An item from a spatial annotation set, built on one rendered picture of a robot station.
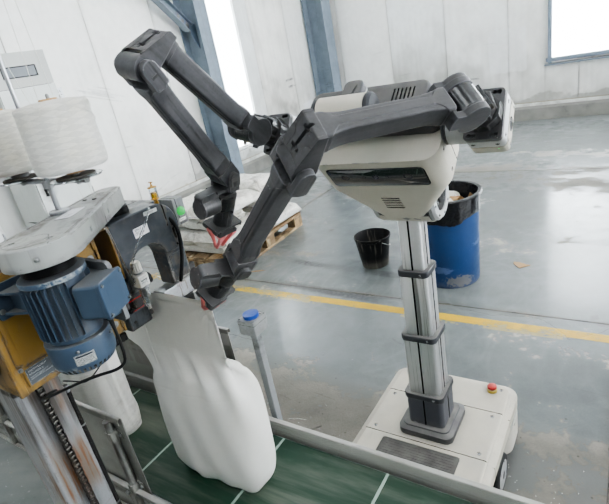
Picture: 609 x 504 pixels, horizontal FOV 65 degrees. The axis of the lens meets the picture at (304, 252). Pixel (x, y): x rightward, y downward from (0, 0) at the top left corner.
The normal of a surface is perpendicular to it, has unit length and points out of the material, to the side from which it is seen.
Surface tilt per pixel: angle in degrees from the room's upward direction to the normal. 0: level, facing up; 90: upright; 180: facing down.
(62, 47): 90
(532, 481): 0
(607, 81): 90
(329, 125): 45
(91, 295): 90
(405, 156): 40
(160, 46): 104
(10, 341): 90
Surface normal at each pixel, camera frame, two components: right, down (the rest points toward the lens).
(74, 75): 0.83, 0.06
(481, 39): -0.53, 0.41
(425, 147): -0.47, -0.44
